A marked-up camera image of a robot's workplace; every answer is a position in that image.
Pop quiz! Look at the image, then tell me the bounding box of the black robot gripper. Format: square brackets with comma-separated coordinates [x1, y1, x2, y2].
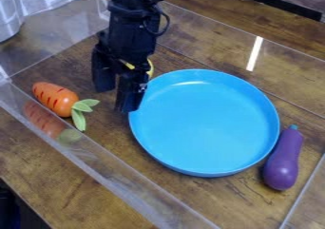
[90, 3, 159, 113]

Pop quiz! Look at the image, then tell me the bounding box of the orange toy carrot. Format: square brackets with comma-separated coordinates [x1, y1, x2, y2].
[32, 82, 98, 131]

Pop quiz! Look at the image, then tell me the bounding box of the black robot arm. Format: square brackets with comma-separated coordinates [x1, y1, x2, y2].
[90, 0, 169, 113]

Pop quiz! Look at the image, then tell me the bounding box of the blue round tray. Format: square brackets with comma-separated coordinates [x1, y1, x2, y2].
[128, 69, 279, 178]

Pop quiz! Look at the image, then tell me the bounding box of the yellow toy lemon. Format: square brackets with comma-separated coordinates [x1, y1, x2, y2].
[145, 59, 153, 79]

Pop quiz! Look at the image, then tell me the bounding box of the purple toy eggplant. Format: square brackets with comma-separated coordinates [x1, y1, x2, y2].
[262, 124, 303, 191]

